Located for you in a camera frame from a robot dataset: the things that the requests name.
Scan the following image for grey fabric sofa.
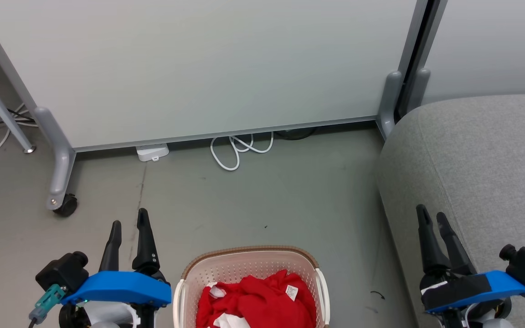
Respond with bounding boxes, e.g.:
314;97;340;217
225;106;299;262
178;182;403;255
376;93;525;328

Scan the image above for narrow white partition panel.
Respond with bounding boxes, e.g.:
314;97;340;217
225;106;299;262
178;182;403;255
397;0;525;123

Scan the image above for white power adapter box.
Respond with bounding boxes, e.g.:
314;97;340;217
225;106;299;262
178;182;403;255
135;143;170;163

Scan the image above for looped white cable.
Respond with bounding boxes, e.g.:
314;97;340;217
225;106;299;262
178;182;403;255
210;132;275;172

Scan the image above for large white partition panel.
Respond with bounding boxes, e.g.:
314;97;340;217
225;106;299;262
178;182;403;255
0;0;429;154

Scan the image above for beige perforated laundry basket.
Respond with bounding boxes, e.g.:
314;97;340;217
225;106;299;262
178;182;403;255
173;246;331;328

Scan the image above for black caster wheel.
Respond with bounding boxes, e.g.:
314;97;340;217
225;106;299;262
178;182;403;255
53;193;79;217

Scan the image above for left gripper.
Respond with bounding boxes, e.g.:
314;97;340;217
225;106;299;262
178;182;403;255
59;208;172;328

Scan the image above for teal left camera connector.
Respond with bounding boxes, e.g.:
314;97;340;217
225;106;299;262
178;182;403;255
29;284;67;325

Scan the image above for grey partition foot with caster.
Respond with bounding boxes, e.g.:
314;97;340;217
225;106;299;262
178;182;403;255
33;107;77;211

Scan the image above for red garment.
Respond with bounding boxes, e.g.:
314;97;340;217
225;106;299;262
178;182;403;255
196;269;317;328

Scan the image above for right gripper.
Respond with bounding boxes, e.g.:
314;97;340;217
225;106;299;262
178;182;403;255
416;204;525;328

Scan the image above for black round base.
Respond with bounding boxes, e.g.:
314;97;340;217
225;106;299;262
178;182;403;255
273;127;318;141

